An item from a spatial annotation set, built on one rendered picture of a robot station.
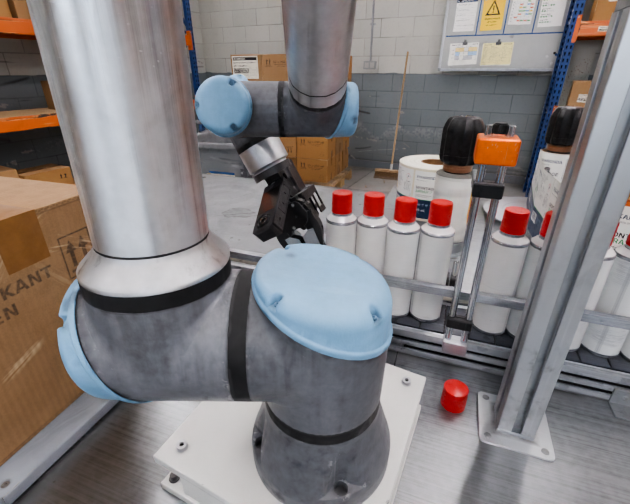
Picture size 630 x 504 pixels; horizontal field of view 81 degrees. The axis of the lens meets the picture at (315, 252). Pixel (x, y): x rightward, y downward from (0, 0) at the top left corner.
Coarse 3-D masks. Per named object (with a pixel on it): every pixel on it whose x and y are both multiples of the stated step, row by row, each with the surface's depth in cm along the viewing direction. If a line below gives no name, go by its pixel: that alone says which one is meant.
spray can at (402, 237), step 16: (400, 208) 56; (416, 208) 57; (400, 224) 57; (416, 224) 58; (400, 240) 57; (416, 240) 58; (384, 256) 62; (400, 256) 59; (384, 272) 62; (400, 272) 60; (400, 288) 61; (400, 304) 63
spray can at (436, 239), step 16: (432, 208) 56; (448, 208) 55; (432, 224) 56; (448, 224) 56; (432, 240) 56; (448, 240) 56; (432, 256) 57; (448, 256) 58; (416, 272) 61; (432, 272) 58; (416, 304) 62; (432, 304) 61; (432, 320) 62
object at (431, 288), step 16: (240, 256) 68; (256, 256) 67; (416, 288) 59; (432, 288) 58; (448, 288) 57; (496, 304) 55; (512, 304) 54; (592, 320) 51; (608, 320) 50; (624, 320) 50
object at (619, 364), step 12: (444, 312) 65; (408, 324) 62; (420, 324) 63; (432, 324) 62; (444, 324) 63; (468, 336) 60; (480, 336) 59; (492, 336) 59; (504, 336) 59; (576, 360) 55; (588, 360) 55; (600, 360) 55; (612, 360) 55; (624, 360) 55; (624, 372) 53
